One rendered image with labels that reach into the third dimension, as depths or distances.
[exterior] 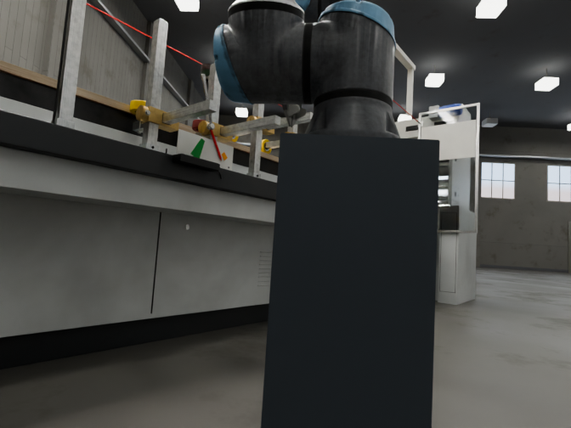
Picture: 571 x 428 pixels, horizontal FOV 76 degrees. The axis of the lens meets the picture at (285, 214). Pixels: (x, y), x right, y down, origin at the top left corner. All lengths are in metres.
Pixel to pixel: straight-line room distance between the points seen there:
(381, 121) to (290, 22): 0.25
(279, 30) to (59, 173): 0.73
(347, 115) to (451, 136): 3.04
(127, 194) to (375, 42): 0.87
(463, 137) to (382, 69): 2.95
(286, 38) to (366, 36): 0.14
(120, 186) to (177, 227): 0.42
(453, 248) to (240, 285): 2.18
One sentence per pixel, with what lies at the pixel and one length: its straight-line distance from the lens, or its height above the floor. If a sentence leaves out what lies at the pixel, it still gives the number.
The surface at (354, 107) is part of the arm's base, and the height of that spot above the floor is 0.66.
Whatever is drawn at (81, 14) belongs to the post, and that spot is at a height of 1.03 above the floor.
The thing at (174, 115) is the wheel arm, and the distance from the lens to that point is 1.28.
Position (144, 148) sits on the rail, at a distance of 1.26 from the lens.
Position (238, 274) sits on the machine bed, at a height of 0.26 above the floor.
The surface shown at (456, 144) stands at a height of 1.40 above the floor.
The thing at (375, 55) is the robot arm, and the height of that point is 0.76.
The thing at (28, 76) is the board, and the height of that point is 0.88.
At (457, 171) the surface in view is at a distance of 3.58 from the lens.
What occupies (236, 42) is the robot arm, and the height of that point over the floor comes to 0.79.
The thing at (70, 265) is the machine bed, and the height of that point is 0.31.
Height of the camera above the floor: 0.42
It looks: 5 degrees up
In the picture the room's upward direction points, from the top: 4 degrees clockwise
